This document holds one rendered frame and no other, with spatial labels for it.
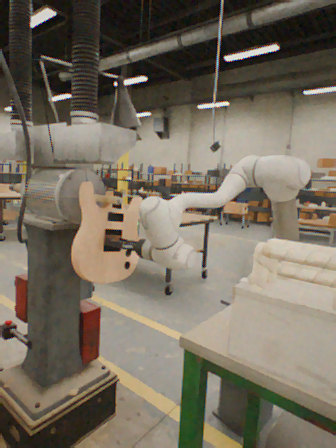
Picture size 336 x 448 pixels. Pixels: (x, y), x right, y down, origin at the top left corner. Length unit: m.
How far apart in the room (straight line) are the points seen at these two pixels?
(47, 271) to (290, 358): 1.15
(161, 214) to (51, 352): 1.04
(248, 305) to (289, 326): 0.09
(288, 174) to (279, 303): 0.67
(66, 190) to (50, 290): 0.52
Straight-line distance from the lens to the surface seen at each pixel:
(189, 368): 0.89
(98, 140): 1.10
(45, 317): 1.64
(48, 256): 1.53
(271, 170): 1.29
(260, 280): 0.72
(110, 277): 1.33
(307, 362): 0.74
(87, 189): 1.22
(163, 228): 0.95
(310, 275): 0.85
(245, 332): 0.76
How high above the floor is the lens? 1.34
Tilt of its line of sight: 7 degrees down
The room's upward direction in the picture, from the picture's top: 3 degrees clockwise
